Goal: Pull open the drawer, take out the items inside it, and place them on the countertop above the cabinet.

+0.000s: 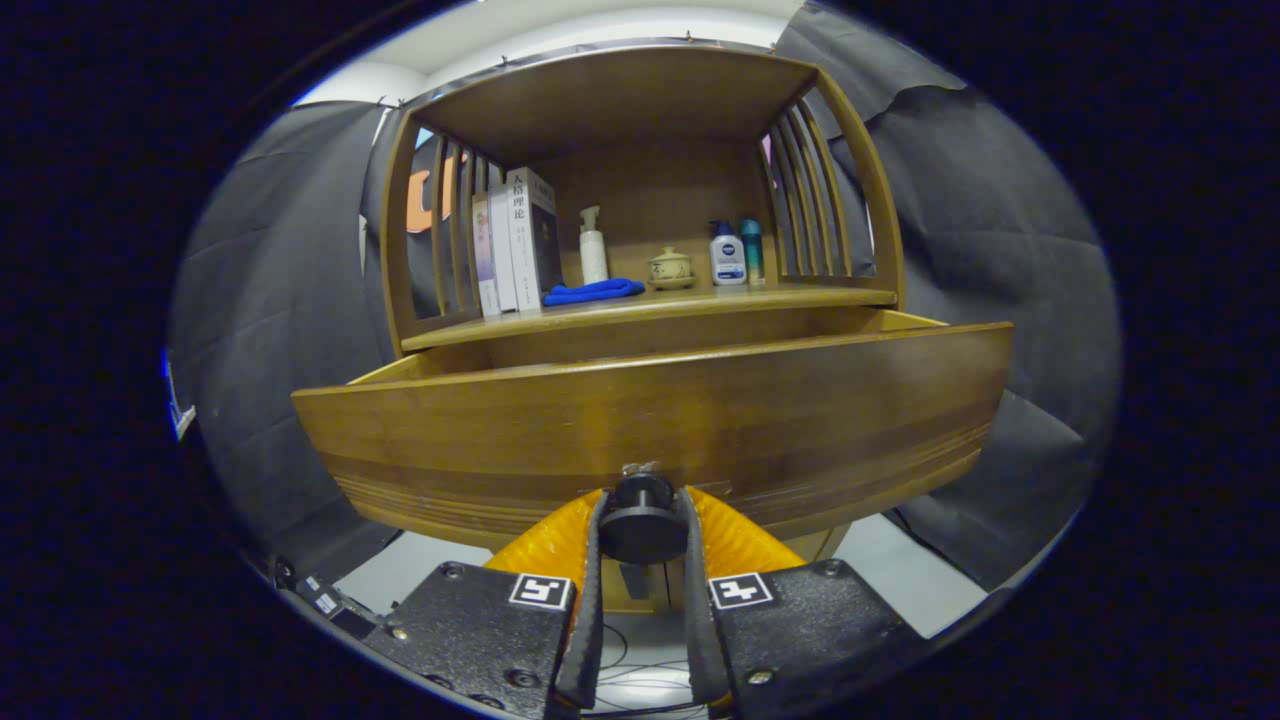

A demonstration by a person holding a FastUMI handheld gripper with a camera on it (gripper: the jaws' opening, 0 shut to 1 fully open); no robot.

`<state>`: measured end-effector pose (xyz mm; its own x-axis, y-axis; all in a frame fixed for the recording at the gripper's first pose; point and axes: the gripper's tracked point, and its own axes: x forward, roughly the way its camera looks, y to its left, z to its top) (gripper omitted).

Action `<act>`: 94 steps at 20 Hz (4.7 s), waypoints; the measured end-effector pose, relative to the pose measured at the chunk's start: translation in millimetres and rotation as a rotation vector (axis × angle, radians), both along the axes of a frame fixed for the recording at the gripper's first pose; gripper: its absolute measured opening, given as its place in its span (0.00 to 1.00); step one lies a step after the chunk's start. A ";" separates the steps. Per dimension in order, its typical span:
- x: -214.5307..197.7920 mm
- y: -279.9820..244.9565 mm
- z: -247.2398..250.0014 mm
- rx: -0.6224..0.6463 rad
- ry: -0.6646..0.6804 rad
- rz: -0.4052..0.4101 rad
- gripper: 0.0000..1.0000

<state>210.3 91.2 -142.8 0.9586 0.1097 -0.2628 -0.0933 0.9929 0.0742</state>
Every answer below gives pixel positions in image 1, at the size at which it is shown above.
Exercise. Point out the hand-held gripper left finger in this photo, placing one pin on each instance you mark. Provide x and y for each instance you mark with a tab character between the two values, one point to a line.
590	600

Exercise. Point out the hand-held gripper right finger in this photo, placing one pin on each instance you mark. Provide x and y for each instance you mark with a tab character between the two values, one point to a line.
697	620

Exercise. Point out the wooden drawer with black knob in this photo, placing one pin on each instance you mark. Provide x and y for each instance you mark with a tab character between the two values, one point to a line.
650	410

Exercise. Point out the wooden countertop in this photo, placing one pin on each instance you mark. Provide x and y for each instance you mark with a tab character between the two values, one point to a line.
700	300

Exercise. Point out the brown wooden cabinet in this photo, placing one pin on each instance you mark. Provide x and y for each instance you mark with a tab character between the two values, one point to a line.
620	100

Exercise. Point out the blue folded cloth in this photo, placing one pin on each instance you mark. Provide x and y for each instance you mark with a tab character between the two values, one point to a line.
595	292

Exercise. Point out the beige lidded ceramic teacup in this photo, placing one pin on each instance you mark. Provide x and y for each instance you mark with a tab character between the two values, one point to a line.
670	268

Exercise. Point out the white pump bottle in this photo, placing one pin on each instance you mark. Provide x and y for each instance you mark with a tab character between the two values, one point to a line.
594	255

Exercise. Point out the purple spine book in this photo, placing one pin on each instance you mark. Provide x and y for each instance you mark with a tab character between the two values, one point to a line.
484	260

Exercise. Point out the thin white book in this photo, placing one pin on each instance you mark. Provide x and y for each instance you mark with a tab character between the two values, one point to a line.
502	250

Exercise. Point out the white lotion bottle blue cap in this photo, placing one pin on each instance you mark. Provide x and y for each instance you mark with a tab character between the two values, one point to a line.
727	258

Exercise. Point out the white book with dark cover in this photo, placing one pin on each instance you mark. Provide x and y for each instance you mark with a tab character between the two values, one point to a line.
530	240

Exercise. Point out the teal slim bottle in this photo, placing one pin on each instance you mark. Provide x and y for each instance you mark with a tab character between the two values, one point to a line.
752	252

